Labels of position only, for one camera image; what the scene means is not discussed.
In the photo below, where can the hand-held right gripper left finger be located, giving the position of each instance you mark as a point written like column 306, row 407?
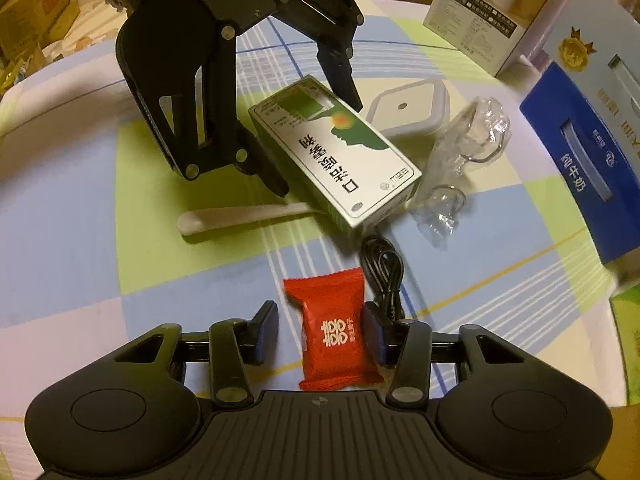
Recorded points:
column 264, row 332

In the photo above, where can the dark blue milk box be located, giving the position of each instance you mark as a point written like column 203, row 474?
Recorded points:
column 585, row 170

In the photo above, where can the white plastic spoon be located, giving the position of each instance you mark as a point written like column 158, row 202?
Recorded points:
column 225, row 217

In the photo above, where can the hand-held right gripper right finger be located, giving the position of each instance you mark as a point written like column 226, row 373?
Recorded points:
column 375, row 335

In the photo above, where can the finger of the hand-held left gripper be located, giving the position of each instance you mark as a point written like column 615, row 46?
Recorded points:
column 330, row 35
column 200, row 125

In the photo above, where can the white product box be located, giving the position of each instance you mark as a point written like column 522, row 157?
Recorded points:
column 485, row 10

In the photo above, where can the cardboard box red print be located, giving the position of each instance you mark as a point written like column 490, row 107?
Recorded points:
column 50, row 5

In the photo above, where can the clear plastic pack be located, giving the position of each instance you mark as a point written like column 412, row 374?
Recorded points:
column 465, row 160

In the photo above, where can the light blue carton box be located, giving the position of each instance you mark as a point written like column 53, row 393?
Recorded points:
column 600, row 35

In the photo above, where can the white square night light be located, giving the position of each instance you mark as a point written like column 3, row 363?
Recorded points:
column 407, row 107

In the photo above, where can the checkered cloth desktop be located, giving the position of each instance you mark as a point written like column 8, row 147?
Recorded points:
column 75, row 240

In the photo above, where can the red candy packet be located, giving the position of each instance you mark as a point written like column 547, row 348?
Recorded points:
column 332, row 330

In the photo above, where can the green and white medicine box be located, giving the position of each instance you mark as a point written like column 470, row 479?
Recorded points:
column 330, row 160

